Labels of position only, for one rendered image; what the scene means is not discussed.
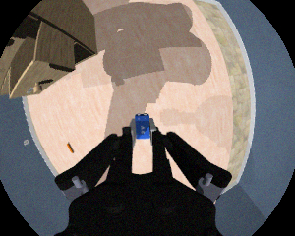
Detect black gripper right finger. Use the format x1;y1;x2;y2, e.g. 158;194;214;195
149;118;232;214

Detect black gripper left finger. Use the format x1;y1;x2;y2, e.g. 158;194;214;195
54;118;136;214

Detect dark brown wooden chest of drawers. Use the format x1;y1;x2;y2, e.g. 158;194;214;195
0;0;98;89

